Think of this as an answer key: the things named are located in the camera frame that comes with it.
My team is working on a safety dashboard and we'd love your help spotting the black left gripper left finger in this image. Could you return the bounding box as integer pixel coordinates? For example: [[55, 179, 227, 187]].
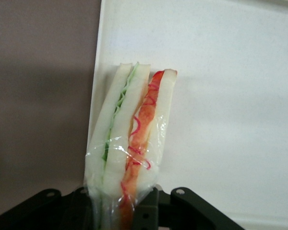
[[0, 186, 95, 230]]

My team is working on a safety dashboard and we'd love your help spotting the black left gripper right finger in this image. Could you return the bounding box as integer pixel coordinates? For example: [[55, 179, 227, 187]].
[[133, 185, 245, 230]]

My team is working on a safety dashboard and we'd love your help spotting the plastic-wrapped triangle sandwich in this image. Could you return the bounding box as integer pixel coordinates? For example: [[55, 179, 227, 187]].
[[84, 61, 179, 230]]

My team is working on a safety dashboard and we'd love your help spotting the white rectangular plastic tray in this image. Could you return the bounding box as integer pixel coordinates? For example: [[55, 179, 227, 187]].
[[83, 0, 288, 230]]

